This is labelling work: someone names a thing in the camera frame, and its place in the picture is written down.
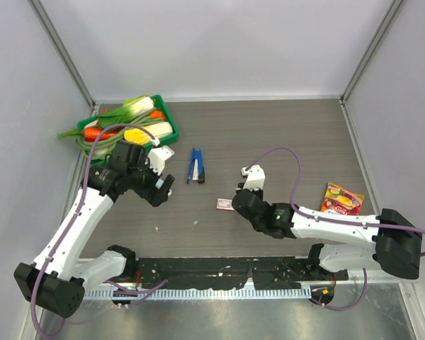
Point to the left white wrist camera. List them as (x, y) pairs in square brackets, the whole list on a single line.
[(158, 157)]

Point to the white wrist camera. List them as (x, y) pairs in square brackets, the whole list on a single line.
[(254, 178), (158, 157)]

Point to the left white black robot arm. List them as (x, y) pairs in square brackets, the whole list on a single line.
[(54, 280)]

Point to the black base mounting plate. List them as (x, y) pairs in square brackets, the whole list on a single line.
[(227, 273)]

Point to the large orange carrot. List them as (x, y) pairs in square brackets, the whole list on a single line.
[(91, 133)]

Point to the green long beans bundle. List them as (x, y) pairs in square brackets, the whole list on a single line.
[(106, 146)]

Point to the dark blue stapler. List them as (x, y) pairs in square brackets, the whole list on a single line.
[(196, 169)]

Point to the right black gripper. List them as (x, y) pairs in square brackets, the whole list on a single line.
[(248, 190)]

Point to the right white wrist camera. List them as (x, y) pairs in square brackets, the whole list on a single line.
[(254, 178)]

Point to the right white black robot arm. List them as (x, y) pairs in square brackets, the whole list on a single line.
[(348, 242)]

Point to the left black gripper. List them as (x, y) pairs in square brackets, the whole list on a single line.
[(154, 195)]

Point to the upper white bok choy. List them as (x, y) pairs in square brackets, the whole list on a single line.
[(129, 111)]

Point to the colourful candy bag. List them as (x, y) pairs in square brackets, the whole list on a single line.
[(339, 200)]

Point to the green plastic tray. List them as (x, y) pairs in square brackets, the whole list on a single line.
[(159, 105)]

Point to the small orange carrot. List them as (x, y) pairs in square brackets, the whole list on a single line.
[(157, 114)]

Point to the yellow white napa cabbage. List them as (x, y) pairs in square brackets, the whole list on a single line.
[(158, 130)]

